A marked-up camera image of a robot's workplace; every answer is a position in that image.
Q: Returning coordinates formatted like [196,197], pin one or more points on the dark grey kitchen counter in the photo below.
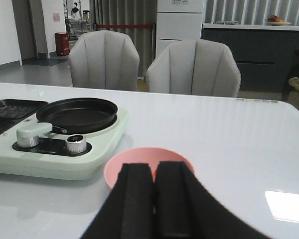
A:
[263,54]

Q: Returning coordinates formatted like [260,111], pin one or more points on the grey upholstered chair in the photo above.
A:
[104,60]
[195,67]

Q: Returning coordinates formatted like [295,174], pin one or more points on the white refrigerator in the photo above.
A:
[178,20]

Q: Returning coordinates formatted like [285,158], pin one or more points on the fruit plate on counter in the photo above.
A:
[276,21]

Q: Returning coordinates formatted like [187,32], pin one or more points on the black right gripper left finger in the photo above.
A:
[127,212]

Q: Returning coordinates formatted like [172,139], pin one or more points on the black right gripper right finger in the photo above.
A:
[186,210]

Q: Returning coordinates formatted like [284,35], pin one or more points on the left grey upholstered chair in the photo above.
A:
[104,60]

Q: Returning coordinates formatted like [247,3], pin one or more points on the red barrier belt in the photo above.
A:
[124,26]

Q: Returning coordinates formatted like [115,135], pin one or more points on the black round frying pan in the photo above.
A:
[78,115]

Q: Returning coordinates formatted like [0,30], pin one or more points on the silver control knob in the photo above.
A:
[75,143]
[27,142]

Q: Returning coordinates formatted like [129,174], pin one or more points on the red floor bin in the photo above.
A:
[62,43]

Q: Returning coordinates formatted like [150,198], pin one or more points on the right grey upholstered chair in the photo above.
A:
[195,67]

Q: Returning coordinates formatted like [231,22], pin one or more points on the pink plastic bowl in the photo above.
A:
[148,155]

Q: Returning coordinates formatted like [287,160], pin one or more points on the left silver control knob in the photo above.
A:
[27,142]

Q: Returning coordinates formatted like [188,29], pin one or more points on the mint green breakfast maker base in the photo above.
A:
[50,159]

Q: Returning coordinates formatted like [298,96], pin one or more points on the right silver control knob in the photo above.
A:
[75,143]

